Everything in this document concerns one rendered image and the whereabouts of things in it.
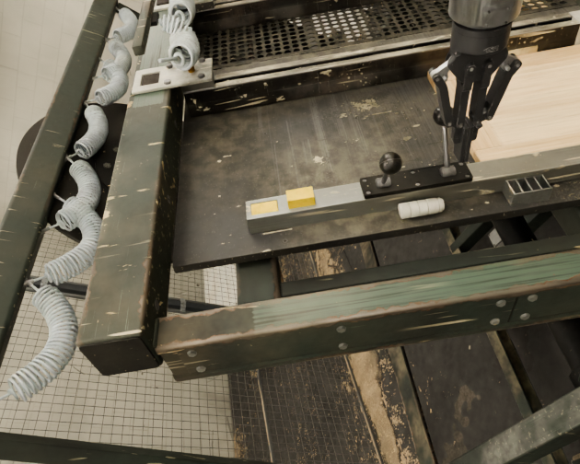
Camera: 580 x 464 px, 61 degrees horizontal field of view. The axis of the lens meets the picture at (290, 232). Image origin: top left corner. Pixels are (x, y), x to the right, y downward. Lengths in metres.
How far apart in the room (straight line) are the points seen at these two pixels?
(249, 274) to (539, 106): 0.72
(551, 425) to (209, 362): 0.98
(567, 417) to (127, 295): 1.12
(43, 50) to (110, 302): 6.00
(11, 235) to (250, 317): 0.87
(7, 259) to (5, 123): 5.80
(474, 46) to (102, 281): 0.64
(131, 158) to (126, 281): 0.31
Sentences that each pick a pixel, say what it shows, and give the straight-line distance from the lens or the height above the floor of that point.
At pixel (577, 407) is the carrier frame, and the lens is 1.47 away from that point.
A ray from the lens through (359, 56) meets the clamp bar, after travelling 1.28.
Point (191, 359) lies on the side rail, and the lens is 0.81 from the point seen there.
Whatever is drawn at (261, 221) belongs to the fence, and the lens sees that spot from 0.91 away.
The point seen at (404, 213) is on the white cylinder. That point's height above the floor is 1.46.
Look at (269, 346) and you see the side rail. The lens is 0.79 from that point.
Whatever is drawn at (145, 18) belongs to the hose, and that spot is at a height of 1.96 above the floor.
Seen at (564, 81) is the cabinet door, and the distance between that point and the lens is 1.30.
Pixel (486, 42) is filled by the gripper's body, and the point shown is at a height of 1.55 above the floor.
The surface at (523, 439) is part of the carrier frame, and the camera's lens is 1.58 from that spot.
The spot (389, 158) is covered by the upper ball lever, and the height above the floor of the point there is 1.55.
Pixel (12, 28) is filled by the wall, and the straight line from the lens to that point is 6.71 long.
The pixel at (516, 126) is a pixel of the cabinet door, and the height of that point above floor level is 1.21.
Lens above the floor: 1.96
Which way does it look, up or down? 21 degrees down
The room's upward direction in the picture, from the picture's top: 77 degrees counter-clockwise
